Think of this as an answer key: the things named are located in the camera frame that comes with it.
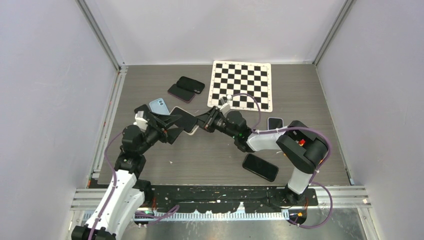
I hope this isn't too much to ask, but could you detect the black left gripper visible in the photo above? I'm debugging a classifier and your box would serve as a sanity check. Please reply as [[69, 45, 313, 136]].
[[137, 112, 184, 155]]

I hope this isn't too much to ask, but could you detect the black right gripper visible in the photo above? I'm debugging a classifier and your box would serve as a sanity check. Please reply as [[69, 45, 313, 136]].
[[190, 105, 238, 139]]

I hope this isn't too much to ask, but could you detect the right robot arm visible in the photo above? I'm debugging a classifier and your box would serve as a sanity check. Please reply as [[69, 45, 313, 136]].
[[196, 106, 332, 205]]

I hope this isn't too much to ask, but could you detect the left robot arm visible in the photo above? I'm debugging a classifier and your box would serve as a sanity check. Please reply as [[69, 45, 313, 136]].
[[71, 110, 184, 240]]

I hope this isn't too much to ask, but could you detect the phone in lilac case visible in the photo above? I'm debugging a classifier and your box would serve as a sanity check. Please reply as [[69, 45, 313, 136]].
[[267, 117, 284, 132]]

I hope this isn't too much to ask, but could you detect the phone in black case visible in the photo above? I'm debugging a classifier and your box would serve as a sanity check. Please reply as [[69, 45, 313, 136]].
[[242, 153, 279, 182]]

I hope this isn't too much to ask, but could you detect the black white chessboard mat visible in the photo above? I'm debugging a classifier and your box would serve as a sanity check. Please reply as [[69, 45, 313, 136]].
[[207, 60, 273, 113]]

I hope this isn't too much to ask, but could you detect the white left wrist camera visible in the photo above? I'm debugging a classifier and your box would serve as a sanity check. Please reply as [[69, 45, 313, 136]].
[[133, 110, 148, 132]]

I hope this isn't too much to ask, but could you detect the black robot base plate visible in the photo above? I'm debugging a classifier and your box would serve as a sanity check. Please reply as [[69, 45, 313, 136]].
[[134, 183, 313, 213]]

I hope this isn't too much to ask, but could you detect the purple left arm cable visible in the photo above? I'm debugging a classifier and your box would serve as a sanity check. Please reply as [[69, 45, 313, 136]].
[[86, 131, 180, 240]]

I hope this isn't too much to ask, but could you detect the aluminium front rail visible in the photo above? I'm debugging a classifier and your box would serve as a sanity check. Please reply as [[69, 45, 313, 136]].
[[70, 186, 372, 222]]

